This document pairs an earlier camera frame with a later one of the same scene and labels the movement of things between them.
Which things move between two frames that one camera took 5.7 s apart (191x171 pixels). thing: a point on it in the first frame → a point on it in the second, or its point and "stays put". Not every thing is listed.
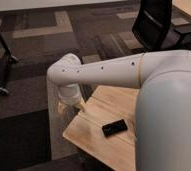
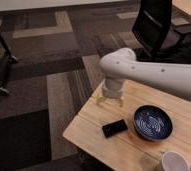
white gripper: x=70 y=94 → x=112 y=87
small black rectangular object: x=114 y=128 stays put
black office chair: x=154 y=29 stays put
